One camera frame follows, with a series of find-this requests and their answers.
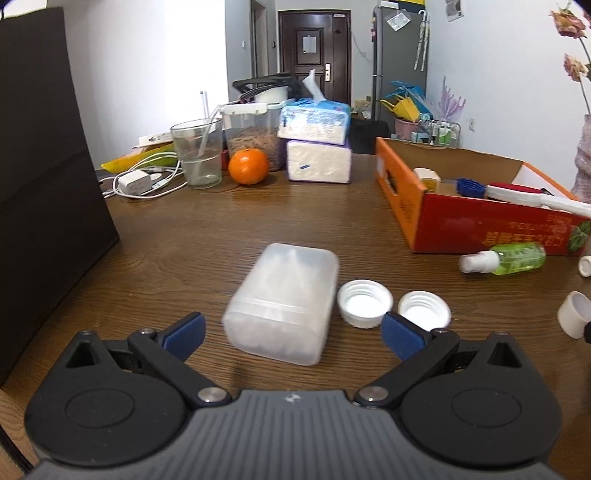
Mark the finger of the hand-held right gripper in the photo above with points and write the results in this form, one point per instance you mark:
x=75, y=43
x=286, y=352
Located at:
x=588, y=333

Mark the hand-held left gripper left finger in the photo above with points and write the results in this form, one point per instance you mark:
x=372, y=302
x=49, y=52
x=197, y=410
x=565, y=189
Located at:
x=184, y=330

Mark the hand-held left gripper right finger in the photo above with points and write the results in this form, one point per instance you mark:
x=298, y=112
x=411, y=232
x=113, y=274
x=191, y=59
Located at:
x=401, y=334

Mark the white bottle cap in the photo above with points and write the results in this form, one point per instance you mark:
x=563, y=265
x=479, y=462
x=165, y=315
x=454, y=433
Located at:
x=425, y=307
x=364, y=307

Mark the small white spray bottle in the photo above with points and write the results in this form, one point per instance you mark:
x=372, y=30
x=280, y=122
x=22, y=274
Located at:
x=586, y=265

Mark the clear cotton swab box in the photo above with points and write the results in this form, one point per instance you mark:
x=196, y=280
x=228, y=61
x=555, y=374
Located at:
x=281, y=300

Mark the green spray bottle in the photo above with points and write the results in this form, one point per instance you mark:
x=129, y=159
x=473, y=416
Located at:
x=517, y=256

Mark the red cardboard box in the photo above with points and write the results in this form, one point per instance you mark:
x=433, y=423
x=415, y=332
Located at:
x=461, y=226

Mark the red white lint brush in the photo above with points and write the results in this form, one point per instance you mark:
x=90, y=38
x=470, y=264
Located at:
x=531, y=196

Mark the white yellow plug adapter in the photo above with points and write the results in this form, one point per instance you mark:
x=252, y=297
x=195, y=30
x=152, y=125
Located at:
x=425, y=177

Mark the blue bottle cap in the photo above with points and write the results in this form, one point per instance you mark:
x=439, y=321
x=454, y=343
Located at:
x=471, y=187

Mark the white charger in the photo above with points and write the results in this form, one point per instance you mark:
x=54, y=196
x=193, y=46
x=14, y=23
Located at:
x=134, y=182

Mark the clear glass cup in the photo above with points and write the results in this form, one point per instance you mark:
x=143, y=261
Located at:
x=198, y=170

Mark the pink ceramic vase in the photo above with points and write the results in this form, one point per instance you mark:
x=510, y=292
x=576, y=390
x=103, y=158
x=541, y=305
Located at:
x=584, y=161

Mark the orange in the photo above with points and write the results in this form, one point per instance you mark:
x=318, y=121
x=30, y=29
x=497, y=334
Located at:
x=248, y=167

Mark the yellow packet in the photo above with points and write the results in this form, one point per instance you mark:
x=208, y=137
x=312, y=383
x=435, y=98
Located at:
x=120, y=162

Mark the white tissue pack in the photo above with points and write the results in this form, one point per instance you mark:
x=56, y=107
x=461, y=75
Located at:
x=318, y=161

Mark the white flat box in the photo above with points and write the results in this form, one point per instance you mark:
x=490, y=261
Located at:
x=154, y=138

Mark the black paper bag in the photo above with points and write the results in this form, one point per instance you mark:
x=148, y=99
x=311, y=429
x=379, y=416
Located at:
x=46, y=184

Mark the clear food container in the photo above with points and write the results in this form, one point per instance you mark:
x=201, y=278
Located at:
x=258, y=143

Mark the metal rack with bottles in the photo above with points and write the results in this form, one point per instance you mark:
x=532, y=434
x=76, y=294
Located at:
x=438, y=134

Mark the pink pot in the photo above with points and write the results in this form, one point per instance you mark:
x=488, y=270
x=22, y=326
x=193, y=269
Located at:
x=405, y=128

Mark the white rod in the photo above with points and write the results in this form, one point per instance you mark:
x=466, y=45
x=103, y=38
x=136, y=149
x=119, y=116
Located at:
x=204, y=106

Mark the yellow watering can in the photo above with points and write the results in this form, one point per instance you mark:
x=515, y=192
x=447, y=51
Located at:
x=406, y=108

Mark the blue tissue pack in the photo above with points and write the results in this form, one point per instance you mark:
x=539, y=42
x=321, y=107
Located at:
x=314, y=124

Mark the purple feather decoration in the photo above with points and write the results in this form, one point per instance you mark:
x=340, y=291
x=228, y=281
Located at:
x=450, y=101

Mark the blue folding rack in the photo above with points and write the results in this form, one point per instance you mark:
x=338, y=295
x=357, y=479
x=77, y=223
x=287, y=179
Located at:
x=408, y=88

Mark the white bowl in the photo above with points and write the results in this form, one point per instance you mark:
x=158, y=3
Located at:
x=272, y=94

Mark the grey refrigerator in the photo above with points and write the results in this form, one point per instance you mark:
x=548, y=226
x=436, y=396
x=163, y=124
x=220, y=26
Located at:
x=397, y=60

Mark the dark brown entrance door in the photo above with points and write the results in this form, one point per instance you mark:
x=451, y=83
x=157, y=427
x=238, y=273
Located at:
x=295, y=69

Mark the white folded umbrella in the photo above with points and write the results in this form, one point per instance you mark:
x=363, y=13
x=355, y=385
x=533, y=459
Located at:
x=421, y=41

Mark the grey interior door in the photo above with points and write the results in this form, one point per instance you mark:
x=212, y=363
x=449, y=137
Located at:
x=259, y=41

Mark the paper notice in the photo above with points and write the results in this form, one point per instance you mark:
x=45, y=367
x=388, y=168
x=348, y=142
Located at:
x=310, y=44

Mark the dried pink roses bouquet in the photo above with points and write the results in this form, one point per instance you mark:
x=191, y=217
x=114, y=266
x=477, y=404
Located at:
x=570, y=23

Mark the clear plastic bag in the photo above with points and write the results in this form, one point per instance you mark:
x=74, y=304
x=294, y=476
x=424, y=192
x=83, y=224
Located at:
x=398, y=21

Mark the yellow box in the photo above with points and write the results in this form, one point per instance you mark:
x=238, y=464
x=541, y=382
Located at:
x=411, y=3

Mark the wall poster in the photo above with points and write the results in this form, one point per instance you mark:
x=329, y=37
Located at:
x=455, y=10

